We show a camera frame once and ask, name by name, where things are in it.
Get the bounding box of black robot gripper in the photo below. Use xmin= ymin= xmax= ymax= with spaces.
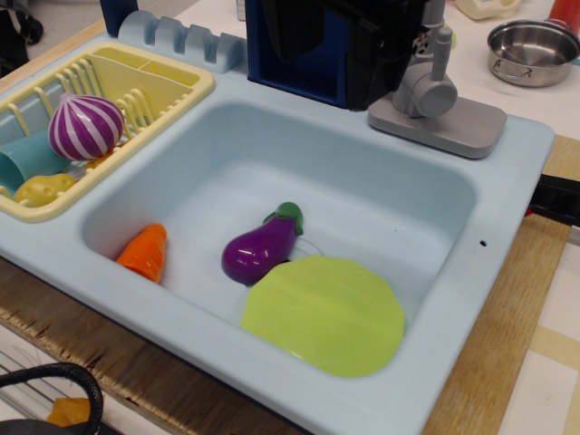
xmin=259 ymin=0 xmax=435 ymax=112

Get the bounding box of grey faucet lever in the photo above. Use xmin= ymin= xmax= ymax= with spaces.
xmin=431 ymin=26 xmax=453 ymax=82

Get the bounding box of dark blue box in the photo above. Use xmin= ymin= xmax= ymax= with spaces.
xmin=101 ymin=1 xmax=349 ymax=108

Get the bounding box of grey toy faucet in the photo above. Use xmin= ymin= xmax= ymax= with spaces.
xmin=368 ymin=1 xmax=508 ymax=160

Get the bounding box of cream plastic toy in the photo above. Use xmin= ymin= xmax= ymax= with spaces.
xmin=455 ymin=0 xmax=522 ymax=21

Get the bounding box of small steel pot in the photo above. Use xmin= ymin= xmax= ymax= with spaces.
xmin=487 ymin=20 xmax=579 ymax=88

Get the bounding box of red cup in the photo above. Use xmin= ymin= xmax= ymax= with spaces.
xmin=548 ymin=0 xmax=580 ymax=33

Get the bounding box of yellow dish rack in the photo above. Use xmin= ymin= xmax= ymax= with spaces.
xmin=1 ymin=43 xmax=215 ymax=223

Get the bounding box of black clamp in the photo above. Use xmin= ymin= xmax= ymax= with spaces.
xmin=526 ymin=174 xmax=580 ymax=227

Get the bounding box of purple toy eggplant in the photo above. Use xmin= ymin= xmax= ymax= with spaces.
xmin=221 ymin=202 xmax=304 ymax=285

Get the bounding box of lime green plastic plate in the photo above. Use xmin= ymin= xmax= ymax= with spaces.
xmin=240 ymin=256 xmax=405 ymax=378

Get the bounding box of purple striped toy onion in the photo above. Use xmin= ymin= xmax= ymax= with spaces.
xmin=48 ymin=92 xmax=124 ymax=161

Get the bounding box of orange toy carrot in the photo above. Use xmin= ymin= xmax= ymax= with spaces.
xmin=116 ymin=223 xmax=167 ymax=284

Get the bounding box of teal plastic cup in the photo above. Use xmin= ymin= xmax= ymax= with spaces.
xmin=1 ymin=130 xmax=71 ymax=195

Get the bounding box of yellow toy potato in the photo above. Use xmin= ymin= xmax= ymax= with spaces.
xmin=14 ymin=173 xmax=76 ymax=208

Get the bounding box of wooden board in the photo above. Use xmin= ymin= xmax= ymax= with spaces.
xmin=0 ymin=18 xmax=580 ymax=435

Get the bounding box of orange tape piece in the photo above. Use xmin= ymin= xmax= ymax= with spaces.
xmin=46 ymin=398 xmax=103 ymax=428

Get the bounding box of black cable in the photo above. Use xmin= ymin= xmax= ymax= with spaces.
xmin=0 ymin=361 xmax=105 ymax=435

